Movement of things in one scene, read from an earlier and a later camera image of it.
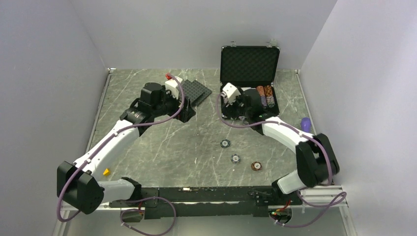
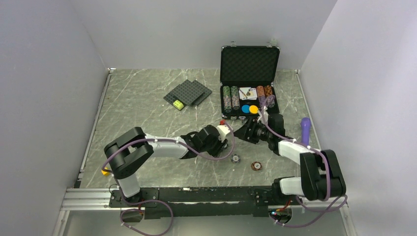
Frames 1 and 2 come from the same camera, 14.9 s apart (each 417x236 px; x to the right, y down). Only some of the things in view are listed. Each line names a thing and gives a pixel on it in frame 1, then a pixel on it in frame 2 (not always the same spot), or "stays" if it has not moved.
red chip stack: [260, 88] stays
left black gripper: [187, 112] -> [221, 144]
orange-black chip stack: [256, 165] stays
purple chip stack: [263, 101] stays
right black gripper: [230, 109] -> [244, 132]
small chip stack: [271, 101] stays
